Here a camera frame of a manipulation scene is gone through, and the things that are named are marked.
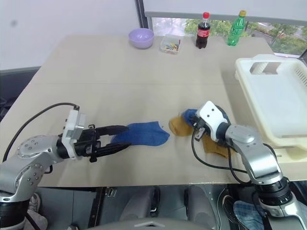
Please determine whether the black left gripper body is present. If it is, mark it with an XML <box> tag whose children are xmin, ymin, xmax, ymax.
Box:
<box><xmin>73</xmin><ymin>124</ymin><xmax>102</xmax><ymax>163</ymax></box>

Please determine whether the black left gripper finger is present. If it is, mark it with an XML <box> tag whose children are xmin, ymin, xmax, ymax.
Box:
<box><xmin>96</xmin><ymin>142</ymin><xmax>133</xmax><ymax>159</ymax></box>
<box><xmin>94</xmin><ymin>125</ymin><xmax>130</xmax><ymax>138</ymax></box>

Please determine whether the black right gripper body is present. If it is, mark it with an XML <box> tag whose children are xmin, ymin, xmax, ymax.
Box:
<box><xmin>196</xmin><ymin>116</ymin><xmax>212</xmax><ymax>138</ymax></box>

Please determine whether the blue sock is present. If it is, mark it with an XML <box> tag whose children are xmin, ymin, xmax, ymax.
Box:
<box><xmin>180</xmin><ymin>107</ymin><xmax>229</xmax><ymax>127</ymax></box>
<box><xmin>111</xmin><ymin>121</ymin><xmax>171</xmax><ymax>147</ymax></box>

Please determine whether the mustard yellow sock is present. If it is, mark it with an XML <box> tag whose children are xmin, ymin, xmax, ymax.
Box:
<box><xmin>168</xmin><ymin>114</ymin><xmax>234</xmax><ymax>159</ymax></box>

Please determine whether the white plastic basket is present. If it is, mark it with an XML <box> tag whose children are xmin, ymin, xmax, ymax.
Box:
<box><xmin>234</xmin><ymin>54</ymin><xmax>307</xmax><ymax>161</ymax></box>

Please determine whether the grey rounded robot leg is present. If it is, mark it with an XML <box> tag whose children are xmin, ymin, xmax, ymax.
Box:
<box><xmin>184</xmin><ymin>185</ymin><xmax>218</xmax><ymax>227</ymax></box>
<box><xmin>119</xmin><ymin>186</ymin><xmax>161</xmax><ymax>222</ymax></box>

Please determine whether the clear box of coloured clips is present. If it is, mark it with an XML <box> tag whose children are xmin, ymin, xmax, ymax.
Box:
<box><xmin>159</xmin><ymin>34</ymin><xmax>185</xmax><ymax>56</ymax></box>

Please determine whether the white sneaker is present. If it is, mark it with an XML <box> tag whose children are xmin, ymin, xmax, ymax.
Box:
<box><xmin>25</xmin><ymin>193</ymin><xmax>48</xmax><ymax>230</ymax></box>

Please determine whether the grey robot torso edge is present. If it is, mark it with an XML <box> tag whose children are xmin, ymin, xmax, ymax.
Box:
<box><xmin>83</xmin><ymin>216</ymin><xmax>223</xmax><ymax>230</ymax></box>

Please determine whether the cola bottle with red cap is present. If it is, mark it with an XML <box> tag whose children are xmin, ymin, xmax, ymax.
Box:
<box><xmin>195</xmin><ymin>11</ymin><xmax>212</xmax><ymax>50</ymax></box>

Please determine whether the blue checked cloth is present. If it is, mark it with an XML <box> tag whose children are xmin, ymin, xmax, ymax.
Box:
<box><xmin>233</xmin><ymin>200</ymin><xmax>266</xmax><ymax>230</ymax></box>

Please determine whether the purple bowl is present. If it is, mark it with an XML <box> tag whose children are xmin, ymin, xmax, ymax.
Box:
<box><xmin>128</xmin><ymin>28</ymin><xmax>154</xmax><ymax>50</ymax></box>

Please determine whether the green bottle with yellow cap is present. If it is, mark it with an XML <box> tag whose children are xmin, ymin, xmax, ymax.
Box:
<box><xmin>225</xmin><ymin>10</ymin><xmax>248</xmax><ymax>47</ymax></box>

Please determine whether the grey roller blind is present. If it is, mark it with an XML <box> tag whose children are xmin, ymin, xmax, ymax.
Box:
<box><xmin>143</xmin><ymin>0</ymin><xmax>307</xmax><ymax>24</ymax></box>

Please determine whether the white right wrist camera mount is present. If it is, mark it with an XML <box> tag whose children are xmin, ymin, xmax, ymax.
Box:
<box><xmin>195</xmin><ymin>101</ymin><xmax>229</xmax><ymax>142</ymax></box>

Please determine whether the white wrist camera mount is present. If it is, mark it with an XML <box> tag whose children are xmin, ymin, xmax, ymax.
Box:
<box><xmin>60</xmin><ymin>109</ymin><xmax>87</xmax><ymax>161</ymax></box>
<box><xmin>195</xmin><ymin>101</ymin><xmax>229</xmax><ymax>142</ymax></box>

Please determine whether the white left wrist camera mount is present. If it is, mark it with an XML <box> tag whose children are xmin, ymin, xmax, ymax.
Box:
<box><xmin>60</xmin><ymin>109</ymin><xmax>87</xmax><ymax>161</ymax></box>

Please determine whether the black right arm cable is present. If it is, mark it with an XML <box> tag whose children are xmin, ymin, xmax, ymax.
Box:
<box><xmin>191</xmin><ymin>130</ymin><xmax>255</xmax><ymax>185</ymax></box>

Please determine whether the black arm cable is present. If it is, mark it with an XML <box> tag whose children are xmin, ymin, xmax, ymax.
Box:
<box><xmin>191</xmin><ymin>130</ymin><xmax>255</xmax><ymax>185</ymax></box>
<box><xmin>2</xmin><ymin>103</ymin><xmax>80</xmax><ymax>163</ymax></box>

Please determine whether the black table frame leg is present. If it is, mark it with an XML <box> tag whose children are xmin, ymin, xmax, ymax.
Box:
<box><xmin>90</xmin><ymin>186</ymin><xmax>118</xmax><ymax>227</ymax></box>

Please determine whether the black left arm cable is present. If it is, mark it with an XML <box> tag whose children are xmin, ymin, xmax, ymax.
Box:
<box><xmin>2</xmin><ymin>103</ymin><xmax>80</xmax><ymax>163</ymax></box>

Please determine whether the dark window post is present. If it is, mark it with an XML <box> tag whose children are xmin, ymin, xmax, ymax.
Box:
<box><xmin>134</xmin><ymin>0</ymin><xmax>145</xmax><ymax>31</ymax></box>

